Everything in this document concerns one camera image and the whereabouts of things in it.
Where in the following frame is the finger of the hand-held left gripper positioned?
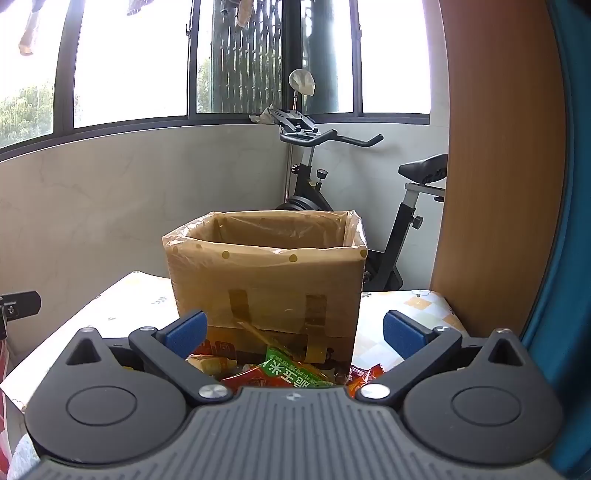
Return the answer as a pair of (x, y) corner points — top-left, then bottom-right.
(0, 291), (41, 320)

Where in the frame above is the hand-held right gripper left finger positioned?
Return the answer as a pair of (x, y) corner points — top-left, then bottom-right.
(64, 310), (232, 407)

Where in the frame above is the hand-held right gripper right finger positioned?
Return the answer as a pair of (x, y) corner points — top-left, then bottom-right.
(359, 310), (528, 409)

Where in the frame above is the plastic lined cardboard box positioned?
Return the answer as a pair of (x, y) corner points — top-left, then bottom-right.
(161, 210), (369, 365)

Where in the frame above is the yellow orange snack packet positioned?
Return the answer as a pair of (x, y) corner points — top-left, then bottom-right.
(187, 353), (222, 379)

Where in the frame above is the checked floral tablecloth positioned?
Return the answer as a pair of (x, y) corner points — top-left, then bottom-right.
(0, 271), (468, 416)

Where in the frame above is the red orange snack packet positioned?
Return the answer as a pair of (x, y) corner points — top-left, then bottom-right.
(222, 364), (278, 393)

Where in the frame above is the red floral cloth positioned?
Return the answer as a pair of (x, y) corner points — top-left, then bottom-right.
(0, 339), (14, 467)

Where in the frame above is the green snack packet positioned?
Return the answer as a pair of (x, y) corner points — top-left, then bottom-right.
(256, 347), (335, 389)

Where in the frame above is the black exercise bike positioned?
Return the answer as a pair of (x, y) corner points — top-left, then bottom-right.
(270, 108), (448, 292)

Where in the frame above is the brown wooden panel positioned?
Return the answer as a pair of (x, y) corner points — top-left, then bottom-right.
(429, 0), (568, 340)

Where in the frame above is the blue curtain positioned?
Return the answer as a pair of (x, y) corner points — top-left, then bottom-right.
(522, 0), (591, 480)

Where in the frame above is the white crumpled cloth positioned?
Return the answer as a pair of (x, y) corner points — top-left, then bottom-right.
(249, 105), (278, 125)

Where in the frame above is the beige hanging cloth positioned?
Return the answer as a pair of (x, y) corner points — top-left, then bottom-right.
(17, 9), (40, 57)

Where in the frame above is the white plastic bag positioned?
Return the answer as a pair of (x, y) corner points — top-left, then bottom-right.
(288, 68), (317, 97)

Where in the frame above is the metal window grille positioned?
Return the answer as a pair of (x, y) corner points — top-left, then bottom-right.
(212, 0), (284, 114)

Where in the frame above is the dark window frame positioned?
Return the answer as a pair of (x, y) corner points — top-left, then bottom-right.
(0, 0), (432, 160)

